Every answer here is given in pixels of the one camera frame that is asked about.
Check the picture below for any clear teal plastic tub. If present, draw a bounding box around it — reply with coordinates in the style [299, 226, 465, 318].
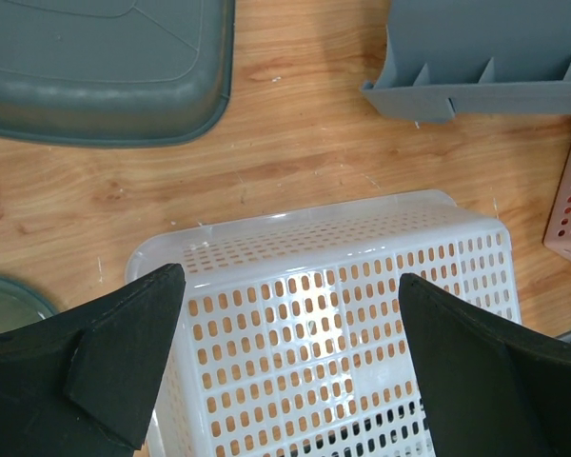
[0, 275, 58, 334]

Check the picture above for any light grey perforated basket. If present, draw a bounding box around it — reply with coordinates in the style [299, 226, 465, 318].
[126, 190, 521, 456]

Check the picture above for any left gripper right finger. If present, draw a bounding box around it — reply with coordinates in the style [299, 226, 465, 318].
[399, 273, 571, 456]

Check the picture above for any large grey storage bin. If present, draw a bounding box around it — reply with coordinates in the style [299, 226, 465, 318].
[362, 1, 571, 123]

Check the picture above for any dark grey plastic tub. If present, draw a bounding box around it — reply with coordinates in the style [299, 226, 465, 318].
[0, 1, 235, 148]

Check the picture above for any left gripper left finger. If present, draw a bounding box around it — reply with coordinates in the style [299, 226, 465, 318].
[0, 264, 186, 456]

